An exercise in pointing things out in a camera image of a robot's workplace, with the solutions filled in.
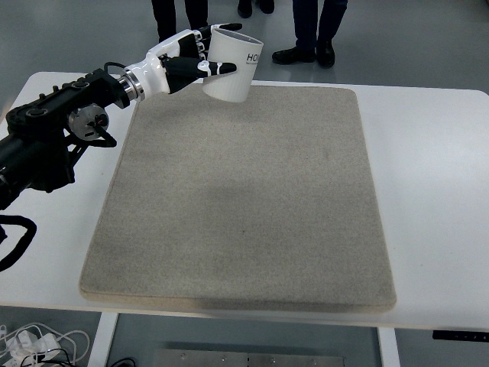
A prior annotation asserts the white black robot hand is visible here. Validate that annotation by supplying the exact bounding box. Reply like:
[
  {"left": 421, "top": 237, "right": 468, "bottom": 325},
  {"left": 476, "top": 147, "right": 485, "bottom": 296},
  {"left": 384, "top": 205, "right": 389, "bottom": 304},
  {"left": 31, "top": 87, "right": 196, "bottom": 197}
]
[{"left": 125, "top": 22, "right": 244, "bottom": 96}]

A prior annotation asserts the white ribbed cup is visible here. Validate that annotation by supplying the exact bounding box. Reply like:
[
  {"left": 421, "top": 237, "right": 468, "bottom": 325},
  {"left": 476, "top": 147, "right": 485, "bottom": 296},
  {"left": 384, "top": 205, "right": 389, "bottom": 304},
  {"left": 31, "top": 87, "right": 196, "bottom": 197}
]
[{"left": 201, "top": 27, "right": 264, "bottom": 103}]

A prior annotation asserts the person in dark trousers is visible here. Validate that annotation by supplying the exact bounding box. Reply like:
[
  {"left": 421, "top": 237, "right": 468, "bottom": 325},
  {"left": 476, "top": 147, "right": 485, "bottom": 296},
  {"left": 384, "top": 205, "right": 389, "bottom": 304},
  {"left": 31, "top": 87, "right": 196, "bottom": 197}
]
[{"left": 151, "top": 0, "right": 209, "bottom": 44}]

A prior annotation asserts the person with black shoes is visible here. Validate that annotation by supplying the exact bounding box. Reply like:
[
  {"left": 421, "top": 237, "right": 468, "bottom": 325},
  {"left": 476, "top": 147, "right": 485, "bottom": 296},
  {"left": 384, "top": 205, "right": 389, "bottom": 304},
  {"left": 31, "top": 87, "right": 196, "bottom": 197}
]
[
  {"left": 236, "top": 0, "right": 276, "bottom": 19},
  {"left": 271, "top": 0, "right": 348, "bottom": 69}
]

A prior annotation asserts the beige felt mat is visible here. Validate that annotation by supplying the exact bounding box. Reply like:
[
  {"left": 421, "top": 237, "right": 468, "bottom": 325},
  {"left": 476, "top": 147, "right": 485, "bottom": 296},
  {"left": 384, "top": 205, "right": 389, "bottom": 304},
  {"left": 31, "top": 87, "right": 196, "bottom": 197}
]
[{"left": 79, "top": 80, "right": 398, "bottom": 315}]

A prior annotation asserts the white table leg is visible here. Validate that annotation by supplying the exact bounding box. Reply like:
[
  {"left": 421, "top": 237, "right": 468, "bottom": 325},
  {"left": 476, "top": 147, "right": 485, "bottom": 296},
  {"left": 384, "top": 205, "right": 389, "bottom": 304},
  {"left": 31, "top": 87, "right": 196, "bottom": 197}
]
[
  {"left": 88, "top": 312, "right": 119, "bottom": 367},
  {"left": 376, "top": 326, "right": 401, "bottom": 367}
]

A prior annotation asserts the white power strip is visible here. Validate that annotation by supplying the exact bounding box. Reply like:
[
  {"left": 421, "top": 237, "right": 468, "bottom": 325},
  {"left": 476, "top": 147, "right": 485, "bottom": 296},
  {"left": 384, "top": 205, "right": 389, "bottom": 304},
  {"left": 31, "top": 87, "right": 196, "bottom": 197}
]
[{"left": 5, "top": 330, "right": 62, "bottom": 362}]

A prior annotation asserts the grey metal plate with screws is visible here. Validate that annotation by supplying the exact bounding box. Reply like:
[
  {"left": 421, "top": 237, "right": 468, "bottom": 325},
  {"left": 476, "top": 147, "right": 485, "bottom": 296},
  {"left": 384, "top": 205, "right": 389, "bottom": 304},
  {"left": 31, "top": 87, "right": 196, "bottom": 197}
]
[{"left": 154, "top": 348, "right": 344, "bottom": 367}]

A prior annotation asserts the black table control panel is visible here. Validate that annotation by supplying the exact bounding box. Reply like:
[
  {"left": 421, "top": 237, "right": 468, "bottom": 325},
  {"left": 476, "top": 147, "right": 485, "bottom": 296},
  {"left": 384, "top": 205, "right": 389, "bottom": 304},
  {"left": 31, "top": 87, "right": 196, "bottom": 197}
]
[{"left": 432, "top": 330, "right": 489, "bottom": 341}]

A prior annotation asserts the white cable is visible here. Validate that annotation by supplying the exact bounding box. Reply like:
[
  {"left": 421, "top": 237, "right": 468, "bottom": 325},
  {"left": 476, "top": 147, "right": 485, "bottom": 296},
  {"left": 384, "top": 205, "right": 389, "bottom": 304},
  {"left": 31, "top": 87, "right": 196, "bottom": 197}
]
[{"left": 0, "top": 323, "right": 91, "bottom": 367}]

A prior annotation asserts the black cable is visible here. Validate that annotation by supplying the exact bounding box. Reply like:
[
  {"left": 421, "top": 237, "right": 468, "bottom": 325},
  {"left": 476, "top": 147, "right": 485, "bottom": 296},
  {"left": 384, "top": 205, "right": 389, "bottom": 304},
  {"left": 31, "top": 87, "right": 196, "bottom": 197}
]
[{"left": 22, "top": 349, "right": 137, "bottom": 367}]

